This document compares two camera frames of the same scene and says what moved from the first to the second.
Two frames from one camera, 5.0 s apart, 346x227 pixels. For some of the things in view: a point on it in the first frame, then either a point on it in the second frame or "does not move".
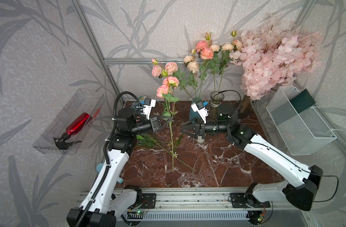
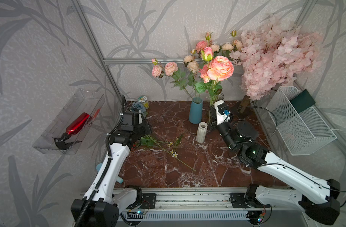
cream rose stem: [226, 48] does not move
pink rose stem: [170, 68] does not move
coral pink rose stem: [166, 90] → [221, 67]
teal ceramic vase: [193, 114] does not move
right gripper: [199, 128] → [217, 125]
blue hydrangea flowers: [134, 105] does not move
